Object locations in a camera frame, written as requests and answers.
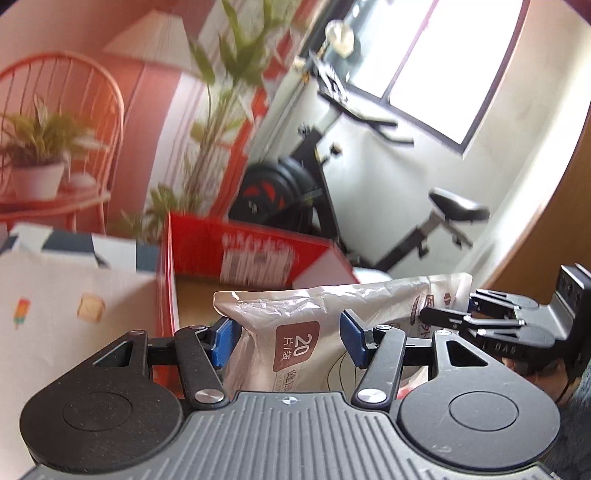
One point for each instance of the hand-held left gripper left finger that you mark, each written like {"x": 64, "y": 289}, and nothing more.
{"x": 224, "y": 342}

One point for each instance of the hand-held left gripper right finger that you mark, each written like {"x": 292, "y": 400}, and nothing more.
{"x": 352, "y": 341}

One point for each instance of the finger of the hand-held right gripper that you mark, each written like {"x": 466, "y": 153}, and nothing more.
{"x": 461, "y": 321}
{"x": 498, "y": 300}

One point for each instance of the white plastic packet brown label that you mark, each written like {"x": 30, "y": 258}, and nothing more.
{"x": 286, "y": 314}

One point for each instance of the red cardboard box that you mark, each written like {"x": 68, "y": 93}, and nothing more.
{"x": 314, "y": 258}

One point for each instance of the dark cloth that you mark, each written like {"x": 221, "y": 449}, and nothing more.
{"x": 577, "y": 424}

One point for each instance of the wooden panel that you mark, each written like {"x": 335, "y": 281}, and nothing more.
{"x": 554, "y": 198}

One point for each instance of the black exercise bike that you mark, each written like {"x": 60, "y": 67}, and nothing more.
{"x": 295, "y": 184}

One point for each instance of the window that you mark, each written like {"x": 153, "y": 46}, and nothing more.
{"x": 443, "y": 64}

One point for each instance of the wall poster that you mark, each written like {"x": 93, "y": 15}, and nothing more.
{"x": 138, "y": 115}

